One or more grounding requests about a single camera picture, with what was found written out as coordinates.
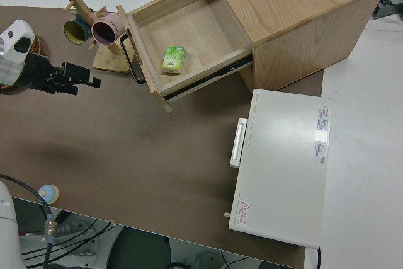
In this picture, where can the pink mug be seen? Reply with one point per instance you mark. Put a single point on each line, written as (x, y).
(108, 26)

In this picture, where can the brown table mat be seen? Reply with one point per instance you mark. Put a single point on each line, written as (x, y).
(141, 155)

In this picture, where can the black round pedestal base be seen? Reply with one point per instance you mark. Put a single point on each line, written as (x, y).
(141, 250)

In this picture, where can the round wicker basket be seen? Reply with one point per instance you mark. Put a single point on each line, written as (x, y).
(37, 45)

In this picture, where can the teal mug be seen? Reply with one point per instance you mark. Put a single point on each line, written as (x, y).
(74, 31)

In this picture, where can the cream toaster oven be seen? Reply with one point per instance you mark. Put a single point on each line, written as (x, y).
(283, 168)

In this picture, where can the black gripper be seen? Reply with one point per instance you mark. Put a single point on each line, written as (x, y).
(39, 70)

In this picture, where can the green tissue pack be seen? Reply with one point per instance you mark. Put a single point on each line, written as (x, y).
(173, 59)

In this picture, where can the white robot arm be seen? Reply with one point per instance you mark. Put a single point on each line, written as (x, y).
(19, 29)

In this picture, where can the wooden cabinet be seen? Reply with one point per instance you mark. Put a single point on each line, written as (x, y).
(299, 4)

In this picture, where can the wooden mug tree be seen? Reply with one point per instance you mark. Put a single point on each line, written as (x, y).
(107, 61)

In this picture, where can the grey pedestal foot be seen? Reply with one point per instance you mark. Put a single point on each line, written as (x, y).
(74, 237)

